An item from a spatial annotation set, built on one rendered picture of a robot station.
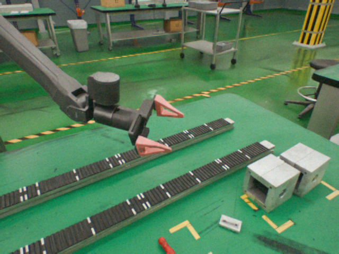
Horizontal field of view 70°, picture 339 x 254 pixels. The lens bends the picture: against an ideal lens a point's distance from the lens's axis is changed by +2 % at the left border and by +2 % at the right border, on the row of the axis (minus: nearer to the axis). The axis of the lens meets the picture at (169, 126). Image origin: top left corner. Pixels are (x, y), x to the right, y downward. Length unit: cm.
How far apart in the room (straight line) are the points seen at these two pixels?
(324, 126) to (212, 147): 122
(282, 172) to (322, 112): 129
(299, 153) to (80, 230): 61
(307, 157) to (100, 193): 59
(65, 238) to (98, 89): 34
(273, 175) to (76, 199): 53
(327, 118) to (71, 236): 172
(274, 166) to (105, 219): 45
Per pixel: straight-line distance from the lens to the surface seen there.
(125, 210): 64
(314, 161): 78
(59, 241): 63
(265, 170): 69
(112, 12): 529
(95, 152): 89
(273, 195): 67
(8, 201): 77
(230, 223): 66
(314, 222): 74
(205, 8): 424
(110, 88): 55
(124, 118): 56
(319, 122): 199
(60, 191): 77
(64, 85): 64
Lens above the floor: 130
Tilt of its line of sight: 32 degrees down
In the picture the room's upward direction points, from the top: straight up
